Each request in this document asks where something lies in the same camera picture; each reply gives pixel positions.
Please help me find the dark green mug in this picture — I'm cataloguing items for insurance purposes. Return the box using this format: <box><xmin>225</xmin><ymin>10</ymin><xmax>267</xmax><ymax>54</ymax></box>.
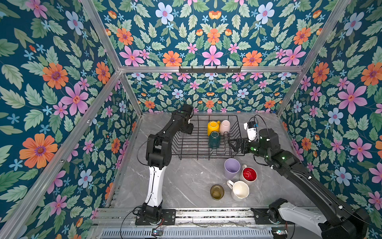
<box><xmin>208</xmin><ymin>131</ymin><xmax>221</xmax><ymax>149</ymax></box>

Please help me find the pale pink mug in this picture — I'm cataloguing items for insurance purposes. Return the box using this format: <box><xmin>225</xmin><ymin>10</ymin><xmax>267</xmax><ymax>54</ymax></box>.
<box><xmin>219</xmin><ymin>120</ymin><xmax>231</xmax><ymax>135</ymax></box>

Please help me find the cream white mug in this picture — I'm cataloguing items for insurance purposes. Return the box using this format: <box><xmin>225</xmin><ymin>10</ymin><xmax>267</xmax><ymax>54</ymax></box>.
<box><xmin>227</xmin><ymin>180</ymin><xmax>250</xmax><ymax>201</ymax></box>

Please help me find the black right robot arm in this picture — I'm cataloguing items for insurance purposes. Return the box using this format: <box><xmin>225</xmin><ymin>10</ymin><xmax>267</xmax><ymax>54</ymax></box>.
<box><xmin>229</xmin><ymin>129</ymin><xmax>370</xmax><ymax>239</ymax></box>

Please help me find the red inside white mug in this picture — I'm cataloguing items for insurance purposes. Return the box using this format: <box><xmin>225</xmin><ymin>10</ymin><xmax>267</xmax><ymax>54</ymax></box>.
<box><xmin>239</xmin><ymin>164</ymin><xmax>258</xmax><ymax>185</ymax></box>

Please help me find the black hook rail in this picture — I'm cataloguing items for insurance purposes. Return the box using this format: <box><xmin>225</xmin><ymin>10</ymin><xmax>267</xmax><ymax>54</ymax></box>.
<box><xmin>178</xmin><ymin>66</ymin><xmax>242</xmax><ymax>74</ymax></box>

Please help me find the aluminium frame post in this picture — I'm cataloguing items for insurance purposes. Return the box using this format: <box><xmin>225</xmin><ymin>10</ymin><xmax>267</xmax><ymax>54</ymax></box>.
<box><xmin>277</xmin><ymin>0</ymin><xmax>351</xmax><ymax>118</ymax></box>
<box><xmin>82</xmin><ymin>1</ymin><xmax>143</xmax><ymax>118</ymax></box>

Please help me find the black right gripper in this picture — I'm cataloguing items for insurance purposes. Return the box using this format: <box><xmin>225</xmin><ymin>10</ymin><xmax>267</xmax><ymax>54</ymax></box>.
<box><xmin>227</xmin><ymin>135</ymin><xmax>270</xmax><ymax>161</ymax></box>

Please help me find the aluminium frame post back right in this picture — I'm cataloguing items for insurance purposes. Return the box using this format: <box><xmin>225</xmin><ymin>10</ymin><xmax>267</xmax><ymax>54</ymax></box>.
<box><xmin>277</xmin><ymin>0</ymin><xmax>351</xmax><ymax>118</ymax></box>

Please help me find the black wire dish rack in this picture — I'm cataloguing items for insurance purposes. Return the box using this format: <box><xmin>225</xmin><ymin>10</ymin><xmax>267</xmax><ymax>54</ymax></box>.
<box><xmin>172</xmin><ymin>114</ymin><xmax>244</xmax><ymax>160</ymax></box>

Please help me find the yellow mug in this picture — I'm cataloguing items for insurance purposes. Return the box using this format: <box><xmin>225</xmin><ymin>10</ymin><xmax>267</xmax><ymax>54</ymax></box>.
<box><xmin>208</xmin><ymin>121</ymin><xmax>220</xmax><ymax>136</ymax></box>

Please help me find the olive glass cup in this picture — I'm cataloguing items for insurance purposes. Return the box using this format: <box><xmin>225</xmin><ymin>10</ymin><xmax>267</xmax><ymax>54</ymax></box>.
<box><xmin>210</xmin><ymin>184</ymin><xmax>225</xmax><ymax>200</ymax></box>

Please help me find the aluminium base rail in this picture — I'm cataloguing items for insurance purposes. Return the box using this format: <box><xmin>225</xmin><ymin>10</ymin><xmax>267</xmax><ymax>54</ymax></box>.
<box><xmin>88</xmin><ymin>207</ymin><xmax>320</xmax><ymax>239</ymax></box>

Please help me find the lilac cup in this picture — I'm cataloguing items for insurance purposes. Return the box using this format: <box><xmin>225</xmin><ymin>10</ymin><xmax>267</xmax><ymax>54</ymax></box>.
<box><xmin>224</xmin><ymin>158</ymin><xmax>241</xmax><ymax>179</ymax></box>

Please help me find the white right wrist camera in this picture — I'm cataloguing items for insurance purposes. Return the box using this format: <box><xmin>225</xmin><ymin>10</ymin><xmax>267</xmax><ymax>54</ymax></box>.
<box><xmin>244</xmin><ymin>120</ymin><xmax>258</xmax><ymax>142</ymax></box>

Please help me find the aluminium frame post back left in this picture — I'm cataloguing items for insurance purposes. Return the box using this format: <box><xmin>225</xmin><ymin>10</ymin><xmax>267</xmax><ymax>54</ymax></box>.
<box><xmin>82</xmin><ymin>1</ymin><xmax>143</xmax><ymax>118</ymax></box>

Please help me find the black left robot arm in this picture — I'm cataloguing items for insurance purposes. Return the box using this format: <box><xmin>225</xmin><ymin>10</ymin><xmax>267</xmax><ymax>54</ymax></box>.
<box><xmin>135</xmin><ymin>104</ymin><xmax>194</xmax><ymax>226</ymax></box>

